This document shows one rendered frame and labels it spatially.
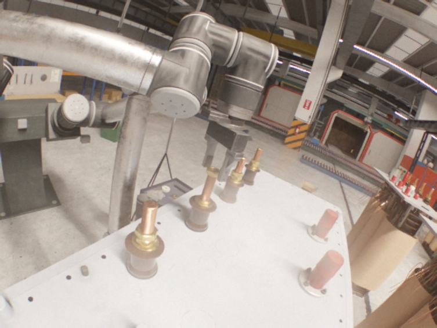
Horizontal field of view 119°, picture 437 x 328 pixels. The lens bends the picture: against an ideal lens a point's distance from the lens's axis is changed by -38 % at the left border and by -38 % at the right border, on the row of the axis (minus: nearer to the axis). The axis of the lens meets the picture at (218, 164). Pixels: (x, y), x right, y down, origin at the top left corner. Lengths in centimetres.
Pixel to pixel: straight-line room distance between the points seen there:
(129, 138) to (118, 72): 42
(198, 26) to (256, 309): 71
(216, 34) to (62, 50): 34
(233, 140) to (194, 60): 23
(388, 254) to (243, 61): 281
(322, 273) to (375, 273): 249
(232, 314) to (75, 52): 65
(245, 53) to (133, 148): 52
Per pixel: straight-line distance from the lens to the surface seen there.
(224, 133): 57
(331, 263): 67
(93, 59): 43
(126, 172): 83
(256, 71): 54
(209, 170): 62
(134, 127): 79
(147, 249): 48
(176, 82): 40
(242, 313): 57
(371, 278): 320
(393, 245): 295
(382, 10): 1356
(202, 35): 51
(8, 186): 273
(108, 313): 50
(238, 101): 53
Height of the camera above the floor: 182
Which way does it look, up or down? 21 degrees down
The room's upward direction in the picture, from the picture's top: 19 degrees clockwise
